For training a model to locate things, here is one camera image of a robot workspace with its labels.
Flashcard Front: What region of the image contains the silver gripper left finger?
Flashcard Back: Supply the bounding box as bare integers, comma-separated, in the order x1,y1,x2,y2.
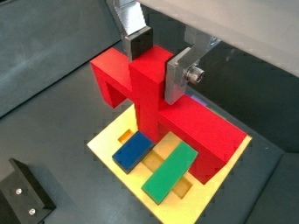
106,0,154,60

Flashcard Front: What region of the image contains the green long bar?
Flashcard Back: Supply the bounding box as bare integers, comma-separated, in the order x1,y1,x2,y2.
142,142,198,205

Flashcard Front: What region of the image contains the purple cross-shaped block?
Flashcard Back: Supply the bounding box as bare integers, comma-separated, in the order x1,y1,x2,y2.
186,92,230,121

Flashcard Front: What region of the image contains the red cross-shaped block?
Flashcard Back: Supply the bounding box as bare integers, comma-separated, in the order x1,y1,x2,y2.
91,45,247,183

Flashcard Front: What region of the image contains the yellow base board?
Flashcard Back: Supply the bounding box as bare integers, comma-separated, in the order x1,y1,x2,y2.
88,108,251,224

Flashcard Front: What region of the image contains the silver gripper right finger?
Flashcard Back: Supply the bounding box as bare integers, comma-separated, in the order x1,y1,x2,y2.
164,26,220,104

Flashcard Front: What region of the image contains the blue long bar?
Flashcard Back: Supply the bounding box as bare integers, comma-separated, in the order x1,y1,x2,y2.
112,131,155,174

